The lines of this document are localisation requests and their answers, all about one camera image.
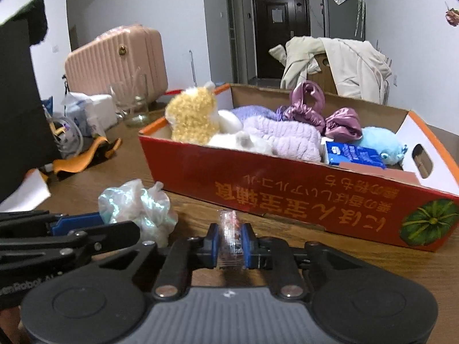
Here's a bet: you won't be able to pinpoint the small candy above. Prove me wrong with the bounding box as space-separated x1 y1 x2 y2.
218 210 244 269

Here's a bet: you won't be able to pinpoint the iridescent plastic bag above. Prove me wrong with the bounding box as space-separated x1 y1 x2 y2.
98 179 178 248

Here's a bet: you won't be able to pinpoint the blue tissue pack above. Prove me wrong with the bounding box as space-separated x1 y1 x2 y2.
324 141 386 169

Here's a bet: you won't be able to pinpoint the purple cloth with scrunchie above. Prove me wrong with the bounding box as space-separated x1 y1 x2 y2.
230 105 282 123

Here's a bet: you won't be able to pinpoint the white and yellow alpaca plush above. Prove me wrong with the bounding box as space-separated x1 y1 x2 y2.
165 82 275 156

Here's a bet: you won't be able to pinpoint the mauve satin scrunchie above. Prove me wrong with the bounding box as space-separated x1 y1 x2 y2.
276 80 363 143

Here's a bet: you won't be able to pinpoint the blue plush toy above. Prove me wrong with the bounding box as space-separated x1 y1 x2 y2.
352 127 408 165

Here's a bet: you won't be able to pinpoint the pink layered sponge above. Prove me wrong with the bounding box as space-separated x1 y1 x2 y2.
339 162 420 185

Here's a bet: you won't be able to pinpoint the person's left hand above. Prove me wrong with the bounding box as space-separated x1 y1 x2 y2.
0 307 21 344

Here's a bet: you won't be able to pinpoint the white paper sheet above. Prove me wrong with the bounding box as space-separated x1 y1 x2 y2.
0 169 50 213

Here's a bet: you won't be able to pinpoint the black paper bag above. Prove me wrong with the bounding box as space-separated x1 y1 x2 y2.
0 0 61 200

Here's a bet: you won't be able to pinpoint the blue white package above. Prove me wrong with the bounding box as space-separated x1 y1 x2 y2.
42 92 117 159

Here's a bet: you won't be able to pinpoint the glass cup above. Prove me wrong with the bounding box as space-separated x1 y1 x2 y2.
109 72 150 127

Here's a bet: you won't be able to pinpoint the red cardboard box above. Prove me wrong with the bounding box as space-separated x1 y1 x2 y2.
139 93 458 251

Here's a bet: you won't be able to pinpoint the pink suitcase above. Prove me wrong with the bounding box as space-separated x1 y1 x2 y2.
65 24 168 103

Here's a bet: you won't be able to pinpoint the brown cardboard box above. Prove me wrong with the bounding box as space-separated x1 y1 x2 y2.
307 54 338 95

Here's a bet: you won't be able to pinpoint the cream jacket on box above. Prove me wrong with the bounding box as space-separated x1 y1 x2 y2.
269 36 392 104

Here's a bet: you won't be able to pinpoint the dark entrance door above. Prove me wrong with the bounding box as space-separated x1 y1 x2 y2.
253 0 311 79

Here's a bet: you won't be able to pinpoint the grey refrigerator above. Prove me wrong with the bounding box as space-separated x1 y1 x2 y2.
322 0 366 41

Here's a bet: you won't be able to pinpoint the dried pink roses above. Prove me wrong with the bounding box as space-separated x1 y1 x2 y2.
445 3 459 27

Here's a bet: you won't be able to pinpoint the orange black strap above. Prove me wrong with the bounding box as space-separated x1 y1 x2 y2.
37 136 123 182

